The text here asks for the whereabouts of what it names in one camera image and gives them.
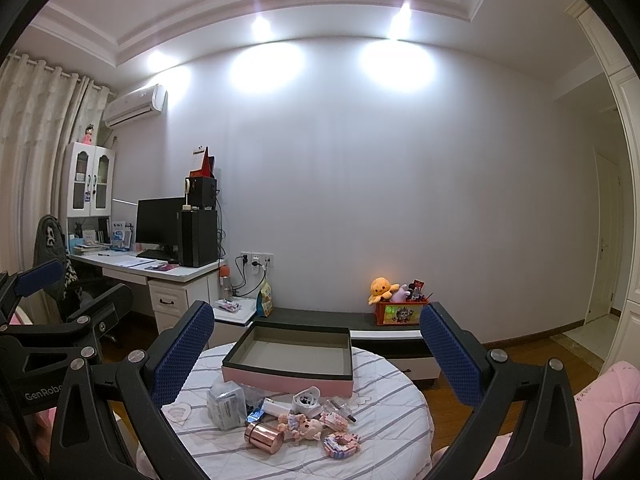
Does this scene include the clear plastic box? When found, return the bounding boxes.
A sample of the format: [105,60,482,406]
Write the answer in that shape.
[206,376,247,431]

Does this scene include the blue gold small box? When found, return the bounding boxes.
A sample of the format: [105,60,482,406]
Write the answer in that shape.
[246,406,265,425]

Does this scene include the white power adapter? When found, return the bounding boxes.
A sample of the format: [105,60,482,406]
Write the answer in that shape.
[262,398,292,418]

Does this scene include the rose gold metal cup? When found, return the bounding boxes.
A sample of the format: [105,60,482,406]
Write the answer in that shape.
[244,422,284,455]

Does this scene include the white perforated shell case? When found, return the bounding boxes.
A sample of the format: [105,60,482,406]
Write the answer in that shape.
[291,386,322,418]

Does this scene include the pink block kitty figure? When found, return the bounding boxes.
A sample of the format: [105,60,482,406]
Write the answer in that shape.
[319,412,348,432]

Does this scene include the clear plug piece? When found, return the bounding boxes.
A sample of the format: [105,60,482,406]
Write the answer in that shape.
[324,396,356,424]

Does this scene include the baby doll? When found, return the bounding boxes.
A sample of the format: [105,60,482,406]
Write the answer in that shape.
[278,413,324,444]

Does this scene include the black office chair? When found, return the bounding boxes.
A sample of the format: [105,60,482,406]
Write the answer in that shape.
[34,214,120,342]

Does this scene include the white desk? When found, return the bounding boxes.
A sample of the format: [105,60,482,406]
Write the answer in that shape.
[72,250,224,333]

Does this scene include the pink bedding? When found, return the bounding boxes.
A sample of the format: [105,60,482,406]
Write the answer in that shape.
[429,361,639,479]

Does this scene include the black monitor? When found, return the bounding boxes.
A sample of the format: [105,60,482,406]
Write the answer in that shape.
[134,197,184,260]

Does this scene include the striped white tablecloth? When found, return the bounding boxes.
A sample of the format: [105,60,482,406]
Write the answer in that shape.
[163,344,434,479]

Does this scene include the black computer tower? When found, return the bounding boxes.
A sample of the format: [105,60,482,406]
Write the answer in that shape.
[178,209,218,268]

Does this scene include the orange cap bottle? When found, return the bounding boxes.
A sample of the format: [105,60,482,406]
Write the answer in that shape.
[219,264,233,300]

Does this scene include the white hutch cabinet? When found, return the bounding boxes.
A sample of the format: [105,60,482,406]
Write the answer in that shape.
[61,142,116,218]

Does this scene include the black speaker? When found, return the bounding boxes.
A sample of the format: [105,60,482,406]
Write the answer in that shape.
[186,177,217,209]

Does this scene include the snack bag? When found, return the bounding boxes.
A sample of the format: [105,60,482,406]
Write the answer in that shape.
[256,281,273,318]

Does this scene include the small doll on cabinet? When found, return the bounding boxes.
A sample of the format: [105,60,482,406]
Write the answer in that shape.
[81,124,96,145]

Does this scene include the pink black storage box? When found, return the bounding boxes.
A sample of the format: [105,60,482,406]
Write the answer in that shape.
[221,321,354,398]

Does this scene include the black white tv bench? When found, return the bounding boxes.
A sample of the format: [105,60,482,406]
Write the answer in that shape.
[211,296,442,386]

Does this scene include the beige curtain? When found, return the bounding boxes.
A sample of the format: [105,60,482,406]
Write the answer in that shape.
[1,53,110,274]

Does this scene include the red toy bin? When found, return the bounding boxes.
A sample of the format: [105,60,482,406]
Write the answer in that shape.
[374,301,430,326]

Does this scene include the white door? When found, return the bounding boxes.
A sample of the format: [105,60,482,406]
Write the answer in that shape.
[585,151,624,323]

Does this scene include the purple plush toy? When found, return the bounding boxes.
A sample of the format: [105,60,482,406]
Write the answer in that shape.
[390,284,411,304]

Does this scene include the orange octopus plush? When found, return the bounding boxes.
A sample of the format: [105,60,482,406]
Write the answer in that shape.
[368,276,399,304]

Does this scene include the wall power outlet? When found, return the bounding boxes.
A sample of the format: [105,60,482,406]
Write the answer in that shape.
[241,252,273,268]

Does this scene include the wall air conditioner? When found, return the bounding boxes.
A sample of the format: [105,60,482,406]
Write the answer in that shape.
[103,84,167,129]

